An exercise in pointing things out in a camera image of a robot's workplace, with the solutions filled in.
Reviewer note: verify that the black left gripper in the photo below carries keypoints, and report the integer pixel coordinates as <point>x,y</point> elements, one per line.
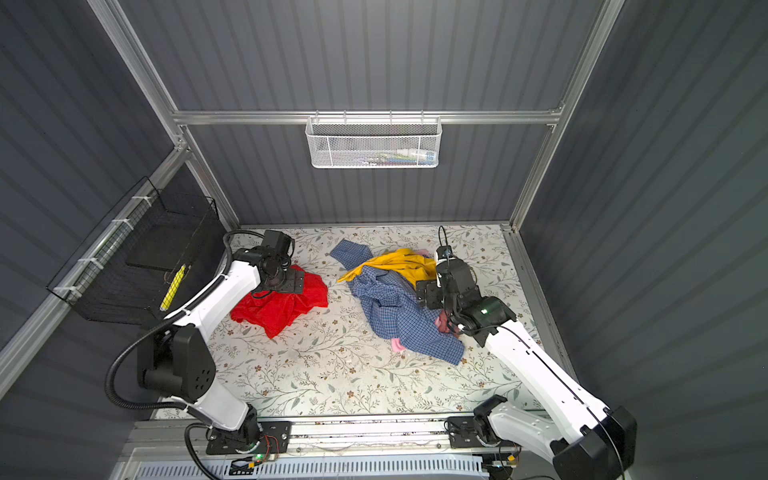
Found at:
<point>292,284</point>

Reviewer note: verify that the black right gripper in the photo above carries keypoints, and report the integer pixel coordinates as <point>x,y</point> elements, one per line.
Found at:
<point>430,293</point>

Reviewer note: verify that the red cloth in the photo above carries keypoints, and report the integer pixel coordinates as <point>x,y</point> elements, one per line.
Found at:
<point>277,311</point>

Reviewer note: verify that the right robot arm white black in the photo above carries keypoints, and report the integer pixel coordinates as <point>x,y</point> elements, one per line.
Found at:
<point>581,437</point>

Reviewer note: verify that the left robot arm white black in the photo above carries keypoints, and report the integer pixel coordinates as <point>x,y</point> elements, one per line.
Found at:
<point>176,362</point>

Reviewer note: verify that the yellow cloth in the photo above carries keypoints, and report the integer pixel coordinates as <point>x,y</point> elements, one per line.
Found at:
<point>407,263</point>

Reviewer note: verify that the pink cloth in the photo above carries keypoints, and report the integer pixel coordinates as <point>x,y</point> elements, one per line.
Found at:
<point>396,345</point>

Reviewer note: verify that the blue checked shirt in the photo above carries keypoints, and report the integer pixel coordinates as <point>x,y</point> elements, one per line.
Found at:
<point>392,309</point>

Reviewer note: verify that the yellow green marker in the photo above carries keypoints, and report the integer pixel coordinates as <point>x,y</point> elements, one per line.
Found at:
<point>173,288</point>

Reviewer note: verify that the items in white basket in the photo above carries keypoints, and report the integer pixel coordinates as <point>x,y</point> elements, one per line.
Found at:
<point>408,156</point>

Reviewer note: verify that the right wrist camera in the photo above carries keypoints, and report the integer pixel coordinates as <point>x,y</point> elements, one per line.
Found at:
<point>443,253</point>

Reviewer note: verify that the white wire mesh basket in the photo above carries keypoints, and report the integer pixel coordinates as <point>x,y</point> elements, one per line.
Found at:
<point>334,144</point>

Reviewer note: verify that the black wire mesh basket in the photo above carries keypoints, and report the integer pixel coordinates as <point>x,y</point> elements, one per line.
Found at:
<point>123,276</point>

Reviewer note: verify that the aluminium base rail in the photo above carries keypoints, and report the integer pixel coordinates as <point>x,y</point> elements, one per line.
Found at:
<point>380,434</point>

